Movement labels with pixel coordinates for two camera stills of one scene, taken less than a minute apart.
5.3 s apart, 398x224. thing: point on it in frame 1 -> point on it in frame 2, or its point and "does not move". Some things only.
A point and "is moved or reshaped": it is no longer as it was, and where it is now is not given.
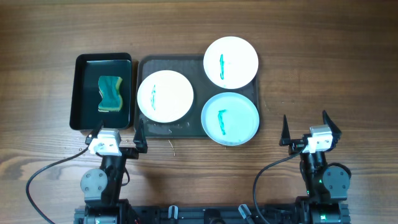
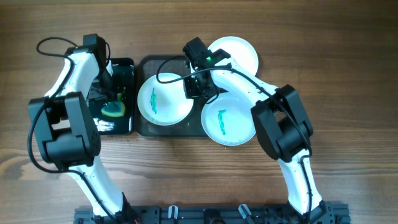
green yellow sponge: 109,89 is moved or reshaped
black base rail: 215,214 does not move
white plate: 165,96 does not move
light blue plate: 230,119 does not move
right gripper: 297,143 -> 198,90
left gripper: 127,150 -> 99,94
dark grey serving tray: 192,66 does not move
